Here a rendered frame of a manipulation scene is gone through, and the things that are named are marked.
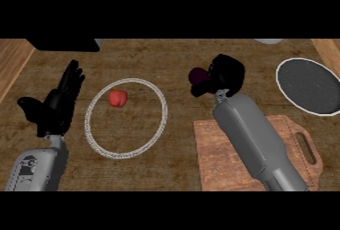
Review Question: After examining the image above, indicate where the dark grey pan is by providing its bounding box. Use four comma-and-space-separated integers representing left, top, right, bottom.
275, 57, 340, 117

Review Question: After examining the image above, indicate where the black appliance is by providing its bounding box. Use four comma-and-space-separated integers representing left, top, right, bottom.
26, 39, 101, 53

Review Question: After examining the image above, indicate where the red bell pepper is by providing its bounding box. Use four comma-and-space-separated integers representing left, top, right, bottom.
108, 89, 129, 109

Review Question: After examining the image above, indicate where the wooden cutting board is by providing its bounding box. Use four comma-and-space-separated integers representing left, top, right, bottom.
193, 114, 323, 192

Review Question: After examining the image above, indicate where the white rope ring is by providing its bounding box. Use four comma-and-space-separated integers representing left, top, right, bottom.
85, 77, 169, 160

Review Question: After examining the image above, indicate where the dark purple eggplant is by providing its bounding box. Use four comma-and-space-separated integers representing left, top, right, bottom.
188, 66, 212, 86

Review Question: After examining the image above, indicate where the pale grey object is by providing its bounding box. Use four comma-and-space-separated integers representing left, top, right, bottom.
253, 39, 284, 45

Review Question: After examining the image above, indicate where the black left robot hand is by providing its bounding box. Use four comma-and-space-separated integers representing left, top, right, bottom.
17, 59, 86, 138

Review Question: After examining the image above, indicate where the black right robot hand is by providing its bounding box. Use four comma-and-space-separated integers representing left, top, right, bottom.
190, 53, 246, 99

